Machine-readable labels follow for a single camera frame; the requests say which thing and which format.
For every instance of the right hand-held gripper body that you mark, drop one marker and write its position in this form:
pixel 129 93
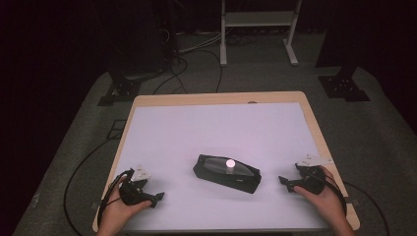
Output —
pixel 309 183

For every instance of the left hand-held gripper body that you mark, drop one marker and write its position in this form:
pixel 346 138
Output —
pixel 134 195

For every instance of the black pencil case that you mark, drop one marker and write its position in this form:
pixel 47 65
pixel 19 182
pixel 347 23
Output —
pixel 226 182

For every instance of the person's right hand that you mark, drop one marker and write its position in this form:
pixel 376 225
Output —
pixel 327 205

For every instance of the person's left hand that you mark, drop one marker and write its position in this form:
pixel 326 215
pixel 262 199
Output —
pixel 113 216

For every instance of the white table mat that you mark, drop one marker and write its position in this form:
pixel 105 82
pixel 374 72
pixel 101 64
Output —
pixel 196 131

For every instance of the black stand base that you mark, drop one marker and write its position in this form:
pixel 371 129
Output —
pixel 123 90
pixel 344 88

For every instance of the white metal stand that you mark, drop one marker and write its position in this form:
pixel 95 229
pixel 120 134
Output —
pixel 259 19

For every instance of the black square floor frame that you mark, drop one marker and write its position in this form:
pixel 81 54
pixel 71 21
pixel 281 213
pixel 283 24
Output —
pixel 108 131

